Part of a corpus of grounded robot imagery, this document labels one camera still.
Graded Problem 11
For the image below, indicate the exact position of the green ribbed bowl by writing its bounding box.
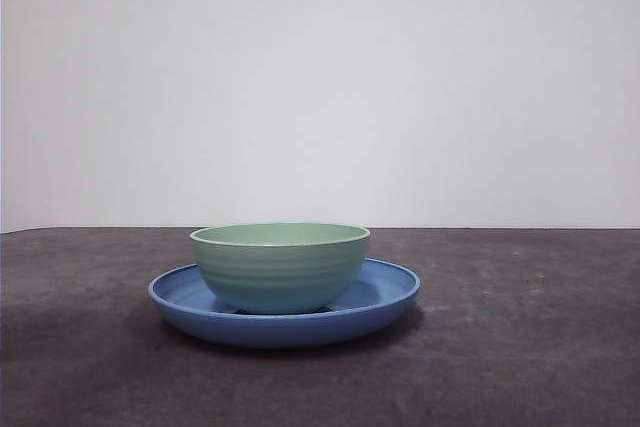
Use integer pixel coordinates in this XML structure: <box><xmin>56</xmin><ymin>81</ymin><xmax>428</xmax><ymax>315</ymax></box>
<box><xmin>190</xmin><ymin>222</ymin><xmax>372</xmax><ymax>316</ymax></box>

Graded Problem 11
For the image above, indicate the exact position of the blue round plate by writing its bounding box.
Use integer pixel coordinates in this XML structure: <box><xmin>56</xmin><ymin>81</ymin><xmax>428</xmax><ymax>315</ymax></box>
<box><xmin>147</xmin><ymin>256</ymin><xmax>423</xmax><ymax>350</ymax></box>

